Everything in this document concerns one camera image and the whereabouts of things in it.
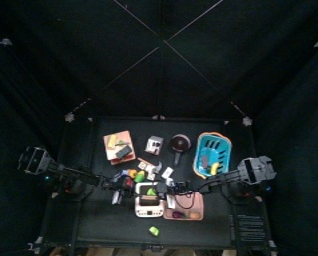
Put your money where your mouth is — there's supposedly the blue basket with orange rim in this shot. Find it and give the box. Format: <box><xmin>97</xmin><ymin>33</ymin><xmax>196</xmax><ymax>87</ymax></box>
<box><xmin>193</xmin><ymin>131</ymin><xmax>234</xmax><ymax>180</ymax></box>

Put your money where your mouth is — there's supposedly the white printed label sticker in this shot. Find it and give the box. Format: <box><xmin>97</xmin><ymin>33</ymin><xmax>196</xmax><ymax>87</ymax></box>
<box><xmin>237</xmin><ymin>214</ymin><xmax>266</xmax><ymax>247</ymax></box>

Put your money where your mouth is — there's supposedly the yellow green toy fruit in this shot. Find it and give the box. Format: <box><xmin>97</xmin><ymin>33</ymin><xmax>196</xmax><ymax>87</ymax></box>
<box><xmin>134</xmin><ymin>170</ymin><xmax>147</xmax><ymax>183</ymax></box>

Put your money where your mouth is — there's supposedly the black rectangular toy block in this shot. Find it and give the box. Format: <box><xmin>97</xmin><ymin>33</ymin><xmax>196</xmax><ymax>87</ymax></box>
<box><xmin>115</xmin><ymin>145</ymin><xmax>135</xmax><ymax>159</ymax></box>

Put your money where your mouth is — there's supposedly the pink plastic tray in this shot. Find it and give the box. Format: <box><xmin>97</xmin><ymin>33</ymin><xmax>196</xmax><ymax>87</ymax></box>
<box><xmin>162</xmin><ymin>191</ymin><xmax>206</xmax><ymax>221</ymax></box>

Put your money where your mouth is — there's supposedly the white toy card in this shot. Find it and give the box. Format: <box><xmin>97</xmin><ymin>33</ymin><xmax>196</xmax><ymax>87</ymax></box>
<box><xmin>161</xmin><ymin>166</ymin><xmax>175</xmax><ymax>180</ymax></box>

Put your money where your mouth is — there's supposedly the white toy dice block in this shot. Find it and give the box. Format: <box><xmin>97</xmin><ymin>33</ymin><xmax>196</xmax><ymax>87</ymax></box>
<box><xmin>137</xmin><ymin>157</ymin><xmax>157</xmax><ymax>172</ymax></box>

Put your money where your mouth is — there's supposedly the grey toy hatchet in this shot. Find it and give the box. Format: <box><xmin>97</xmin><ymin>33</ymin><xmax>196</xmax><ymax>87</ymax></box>
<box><xmin>146</xmin><ymin>161</ymin><xmax>165</xmax><ymax>181</ymax></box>

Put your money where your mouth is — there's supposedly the white toy cleaver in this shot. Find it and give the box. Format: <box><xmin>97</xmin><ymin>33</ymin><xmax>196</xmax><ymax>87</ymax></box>
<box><xmin>111</xmin><ymin>190</ymin><xmax>125</xmax><ymax>206</ymax></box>

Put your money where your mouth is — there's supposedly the yellow toy food piece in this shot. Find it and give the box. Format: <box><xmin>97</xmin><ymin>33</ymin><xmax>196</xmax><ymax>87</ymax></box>
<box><xmin>107</xmin><ymin>133</ymin><xmax>118</xmax><ymax>149</ymax></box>

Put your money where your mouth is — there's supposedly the small white toy box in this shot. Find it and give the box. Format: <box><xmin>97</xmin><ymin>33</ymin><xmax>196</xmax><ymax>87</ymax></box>
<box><xmin>145</xmin><ymin>135</ymin><xmax>165</xmax><ymax>156</ymax></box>

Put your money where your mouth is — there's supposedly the dark toy frying pan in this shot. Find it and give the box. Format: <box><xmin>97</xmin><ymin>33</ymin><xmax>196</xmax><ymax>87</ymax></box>
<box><xmin>169</xmin><ymin>133</ymin><xmax>193</xmax><ymax>167</ymax></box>

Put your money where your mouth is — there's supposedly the pink toy cutting board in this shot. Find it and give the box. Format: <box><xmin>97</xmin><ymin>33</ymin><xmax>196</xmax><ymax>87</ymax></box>
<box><xmin>103</xmin><ymin>130</ymin><xmax>138</xmax><ymax>166</ymax></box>

